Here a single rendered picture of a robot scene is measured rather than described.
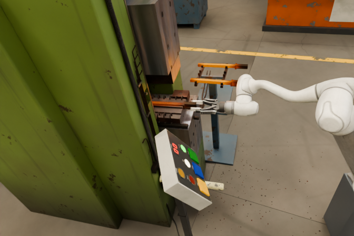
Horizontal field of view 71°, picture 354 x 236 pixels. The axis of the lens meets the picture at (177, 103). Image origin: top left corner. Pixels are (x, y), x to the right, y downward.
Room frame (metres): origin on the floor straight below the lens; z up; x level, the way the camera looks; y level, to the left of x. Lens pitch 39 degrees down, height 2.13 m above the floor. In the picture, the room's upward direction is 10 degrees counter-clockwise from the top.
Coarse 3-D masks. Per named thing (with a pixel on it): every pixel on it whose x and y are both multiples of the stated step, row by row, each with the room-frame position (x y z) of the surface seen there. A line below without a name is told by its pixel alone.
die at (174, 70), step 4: (176, 60) 1.37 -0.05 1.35; (176, 64) 1.36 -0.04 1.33; (180, 64) 1.43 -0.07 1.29; (172, 68) 1.27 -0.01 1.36; (176, 68) 1.34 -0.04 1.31; (172, 72) 1.26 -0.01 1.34; (176, 72) 1.33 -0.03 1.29; (148, 76) 1.30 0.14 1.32; (152, 76) 1.29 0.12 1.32; (156, 76) 1.28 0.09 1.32; (160, 76) 1.27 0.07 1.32; (164, 76) 1.26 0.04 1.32; (168, 76) 1.25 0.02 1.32; (172, 76) 1.25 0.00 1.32; (148, 80) 1.30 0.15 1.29; (152, 80) 1.29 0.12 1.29; (156, 80) 1.28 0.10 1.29; (160, 80) 1.27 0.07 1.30; (164, 80) 1.26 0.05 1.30; (168, 80) 1.25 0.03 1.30; (172, 80) 1.24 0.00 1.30
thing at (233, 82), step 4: (192, 80) 1.69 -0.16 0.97; (196, 80) 1.67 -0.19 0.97; (200, 80) 1.66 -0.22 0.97; (204, 80) 1.65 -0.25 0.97; (208, 80) 1.64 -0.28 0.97; (212, 80) 1.63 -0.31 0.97; (216, 80) 1.62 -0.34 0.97; (220, 80) 1.61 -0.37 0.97; (224, 80) 1.60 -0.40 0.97; (232, 80) 1.57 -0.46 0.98; (236, 80) 1.56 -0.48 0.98; (224, 84) 1.58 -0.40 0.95; (228, 84) 1.56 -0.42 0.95; (232, 84) 1.56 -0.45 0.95; (236, 84) 1.55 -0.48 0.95
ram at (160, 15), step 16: (128, 0) 1.32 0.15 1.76; (144, 0) 1.28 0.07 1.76; (160, 0) 1.27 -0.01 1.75; (144, 16) 1.22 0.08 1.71; (160, 16) 1.24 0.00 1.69; (144, 32) 1.23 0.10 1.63; (160, 32) 1.20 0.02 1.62; (176, 32) 1.45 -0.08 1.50; (144, 48) 1.23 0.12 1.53; (160, 48) 1.20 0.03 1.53; (176, 48) 1.40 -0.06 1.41; (144, 64) 1.24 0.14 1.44; (160, 64) 1.21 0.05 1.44
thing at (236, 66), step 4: (200, 64) 1.90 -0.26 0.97; (204, 64) 1.89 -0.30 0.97; (208, 64) 1.88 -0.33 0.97; (212, 64) 1.86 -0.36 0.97; (216, 64) 1.85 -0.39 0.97; (220, 64) 1.84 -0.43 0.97; (224, 64) 1.83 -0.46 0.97; (228, 64) 1.82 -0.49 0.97; (232, 64) 1.81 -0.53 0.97; (236, 64) 1.79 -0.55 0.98; (240, 64) 1.78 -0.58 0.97; (244, 64) 1.77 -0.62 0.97; (236, 68) 1.76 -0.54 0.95; (240, 68) 1.76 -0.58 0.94; (244, 68) 1.75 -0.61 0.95
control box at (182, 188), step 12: (168, 132) 0.93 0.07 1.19; (156, 144) 0.88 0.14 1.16; (168, 144) 0.84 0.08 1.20; (180, 144) 0.90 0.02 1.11; (168, 156) 0.77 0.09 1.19; (180, 156) 0.80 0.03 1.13; (168, 168) 0.71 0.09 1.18; (180, 168) 0.71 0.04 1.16; (192, 168) 0.78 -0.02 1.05; (168, 180) 0.65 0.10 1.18; (180, 180) 0.64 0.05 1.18; (204, 180) 0.76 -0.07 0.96; (168, 192) 0.61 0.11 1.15; (180, 192) 0.61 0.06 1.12; (192, 192) 0.62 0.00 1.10; (192, 204) 0.62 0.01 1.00; (204, 204) 0.62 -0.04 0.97
